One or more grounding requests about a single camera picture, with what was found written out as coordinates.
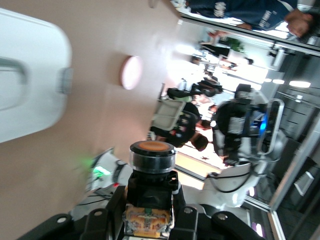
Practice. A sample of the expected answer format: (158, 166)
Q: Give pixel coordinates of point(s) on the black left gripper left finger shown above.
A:
(100, 225)

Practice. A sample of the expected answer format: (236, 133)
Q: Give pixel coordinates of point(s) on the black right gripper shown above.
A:
(240, 122)

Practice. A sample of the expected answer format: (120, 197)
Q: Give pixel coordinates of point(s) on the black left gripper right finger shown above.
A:
(195, 225)

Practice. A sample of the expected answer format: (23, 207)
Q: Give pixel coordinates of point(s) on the orange push button switch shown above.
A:
(152, 160)

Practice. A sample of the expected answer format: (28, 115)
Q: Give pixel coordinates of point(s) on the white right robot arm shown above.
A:
(225, 186)

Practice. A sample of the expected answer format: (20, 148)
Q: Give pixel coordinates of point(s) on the white lunch box grey clips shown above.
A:
(30, 75)

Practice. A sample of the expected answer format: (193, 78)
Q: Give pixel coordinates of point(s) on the black backpack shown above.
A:
(207, 87)

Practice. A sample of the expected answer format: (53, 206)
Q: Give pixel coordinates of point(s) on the person in black shirt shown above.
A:
(185, 127)

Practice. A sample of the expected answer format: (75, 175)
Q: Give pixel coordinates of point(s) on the white office chair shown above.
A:
(167, 113)

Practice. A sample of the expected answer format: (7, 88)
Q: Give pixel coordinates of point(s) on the green potted plant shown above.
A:
(236, 45)

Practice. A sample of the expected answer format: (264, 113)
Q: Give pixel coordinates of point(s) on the person in navy shirt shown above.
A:
(250, 12)

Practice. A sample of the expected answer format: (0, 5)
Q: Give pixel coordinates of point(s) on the pale pink round plate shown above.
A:
(131, 72)

